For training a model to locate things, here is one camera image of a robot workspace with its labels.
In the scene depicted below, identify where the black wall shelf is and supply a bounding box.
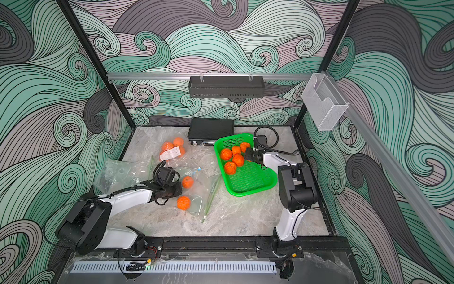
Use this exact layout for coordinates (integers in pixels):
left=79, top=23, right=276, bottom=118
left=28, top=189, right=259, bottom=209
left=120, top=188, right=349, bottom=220
left=189, top=76, right=265, bottom=99

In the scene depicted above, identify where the green printed zip-top bag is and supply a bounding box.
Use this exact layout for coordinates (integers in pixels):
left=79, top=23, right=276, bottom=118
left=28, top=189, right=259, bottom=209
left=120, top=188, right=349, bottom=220
left=92, top=159, right=152, bottom=194

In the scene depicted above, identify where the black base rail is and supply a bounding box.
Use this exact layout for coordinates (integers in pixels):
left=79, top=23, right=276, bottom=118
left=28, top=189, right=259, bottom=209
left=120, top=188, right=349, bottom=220
left=70, top=235, right=350, bottom=259

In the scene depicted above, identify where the clear bag of oranges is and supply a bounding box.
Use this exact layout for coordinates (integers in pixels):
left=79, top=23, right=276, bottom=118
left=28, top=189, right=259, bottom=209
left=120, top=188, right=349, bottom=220
left=158, top=136, right=201, bottom=168

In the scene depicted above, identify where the clear acrylic wall holder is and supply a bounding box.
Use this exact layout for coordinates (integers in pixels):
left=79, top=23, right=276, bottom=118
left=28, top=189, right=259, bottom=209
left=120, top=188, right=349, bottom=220
left=301, top=73, right=349, bottom=131

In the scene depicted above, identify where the green plastic basket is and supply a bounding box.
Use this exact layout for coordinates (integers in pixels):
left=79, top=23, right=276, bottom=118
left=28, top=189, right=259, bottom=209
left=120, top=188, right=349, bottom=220
left=214, top=134, right=277, bottom=197

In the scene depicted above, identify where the orange bag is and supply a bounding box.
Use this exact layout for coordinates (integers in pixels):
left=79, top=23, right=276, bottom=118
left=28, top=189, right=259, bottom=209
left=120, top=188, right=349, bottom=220
left=177, top=196, right=191, bottom=211
left=182, top=176, right=195, bottom=189

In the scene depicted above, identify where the black flat box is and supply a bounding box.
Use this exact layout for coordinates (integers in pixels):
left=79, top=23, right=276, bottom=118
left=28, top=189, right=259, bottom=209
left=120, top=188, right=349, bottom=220
left=188, top=118, right=234, bottom=146

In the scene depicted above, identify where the white slotted cable duct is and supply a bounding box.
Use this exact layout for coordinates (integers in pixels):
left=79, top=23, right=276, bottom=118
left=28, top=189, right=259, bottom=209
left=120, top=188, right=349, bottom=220
left=70, top=260, right=277, bottom=274

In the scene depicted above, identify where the aluminium wall rail back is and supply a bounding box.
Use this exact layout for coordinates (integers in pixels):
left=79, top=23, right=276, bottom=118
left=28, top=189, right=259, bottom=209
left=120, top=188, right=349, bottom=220
left=106, top=72, right=312, bottom=81

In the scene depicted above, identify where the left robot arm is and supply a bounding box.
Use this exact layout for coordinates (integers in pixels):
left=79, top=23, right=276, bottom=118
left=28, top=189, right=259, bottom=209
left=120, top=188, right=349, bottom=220
left=55, top=161, right=182, bottom=257

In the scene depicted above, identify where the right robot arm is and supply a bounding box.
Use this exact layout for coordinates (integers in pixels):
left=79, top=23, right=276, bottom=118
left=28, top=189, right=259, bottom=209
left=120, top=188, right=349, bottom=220
left=245, top=126, right=318, bottom=252

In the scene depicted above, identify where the aluminium wall rail right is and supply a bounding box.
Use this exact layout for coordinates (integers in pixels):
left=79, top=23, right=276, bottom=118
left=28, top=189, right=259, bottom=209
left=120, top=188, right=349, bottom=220
left=322, top=71, right=454, bottom=263

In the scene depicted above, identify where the aluminium wall rail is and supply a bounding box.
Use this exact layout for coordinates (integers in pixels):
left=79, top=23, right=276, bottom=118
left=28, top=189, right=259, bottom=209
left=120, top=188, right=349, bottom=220
left=322, top=71, right=454, bottom=263
left=106, top=72, right=312, bottom=81

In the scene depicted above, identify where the orange taken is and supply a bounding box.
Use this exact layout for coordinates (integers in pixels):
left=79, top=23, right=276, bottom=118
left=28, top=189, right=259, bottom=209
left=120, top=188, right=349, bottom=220
left=220, top=148, right=233, bottom=161
left=231, top=146, right=242, bottom=155
left=223, top=162, right=237, bottom=175

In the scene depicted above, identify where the orange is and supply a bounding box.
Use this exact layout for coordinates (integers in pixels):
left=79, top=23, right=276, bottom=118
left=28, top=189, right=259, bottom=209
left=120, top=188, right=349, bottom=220
left=232, top=154, right=245, bottom=167
left=240, top=142, right=251, bottom=153

